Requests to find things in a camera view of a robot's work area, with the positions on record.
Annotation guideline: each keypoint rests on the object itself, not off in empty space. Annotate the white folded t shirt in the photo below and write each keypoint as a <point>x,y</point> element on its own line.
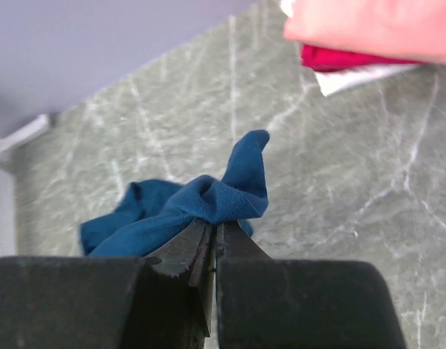
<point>330,83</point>

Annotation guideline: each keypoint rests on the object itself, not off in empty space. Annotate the white rack foot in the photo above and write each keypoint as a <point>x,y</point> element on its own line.
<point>33,129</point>

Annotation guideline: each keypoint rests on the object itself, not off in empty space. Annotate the salmon folded t shirt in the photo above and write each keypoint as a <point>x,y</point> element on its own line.
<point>412,30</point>

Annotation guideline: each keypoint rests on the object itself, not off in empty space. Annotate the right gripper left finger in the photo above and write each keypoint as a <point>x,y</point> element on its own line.
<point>185,265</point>

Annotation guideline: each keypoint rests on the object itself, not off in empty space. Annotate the blue t shirt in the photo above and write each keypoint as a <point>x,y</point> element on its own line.
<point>152,212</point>

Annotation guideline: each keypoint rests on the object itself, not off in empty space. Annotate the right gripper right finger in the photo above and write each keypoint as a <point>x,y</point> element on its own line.
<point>235,250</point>

